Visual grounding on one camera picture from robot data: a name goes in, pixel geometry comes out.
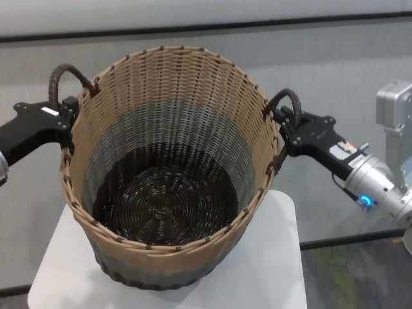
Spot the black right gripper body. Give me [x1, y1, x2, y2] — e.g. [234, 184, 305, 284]
[301, 114, 370, 177]

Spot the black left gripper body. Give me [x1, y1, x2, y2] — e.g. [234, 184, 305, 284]
[0, 101, 64, 168]

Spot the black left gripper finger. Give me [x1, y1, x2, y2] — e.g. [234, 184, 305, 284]
[57, 111, 78, 145]
[62, 96, 80, 113]

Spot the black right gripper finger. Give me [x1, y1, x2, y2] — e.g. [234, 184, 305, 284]
[279, 124, 303, 158]
[273, 107, 295, 127]

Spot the woven tan grey laundry basket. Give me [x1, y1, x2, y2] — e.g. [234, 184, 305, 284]
[48, 46, 304, 292]

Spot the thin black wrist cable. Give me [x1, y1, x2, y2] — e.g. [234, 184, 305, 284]
[331, 173, 371, 213]

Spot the black whiteboard tray rail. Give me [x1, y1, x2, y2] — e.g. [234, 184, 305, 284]
[0, 14, 412, 44]

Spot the white wall whiteboard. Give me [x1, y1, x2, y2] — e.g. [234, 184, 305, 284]
[0, 0, 412, 40]

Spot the white square pedestal table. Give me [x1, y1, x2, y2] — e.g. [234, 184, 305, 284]
[28, 189, 306, 309]

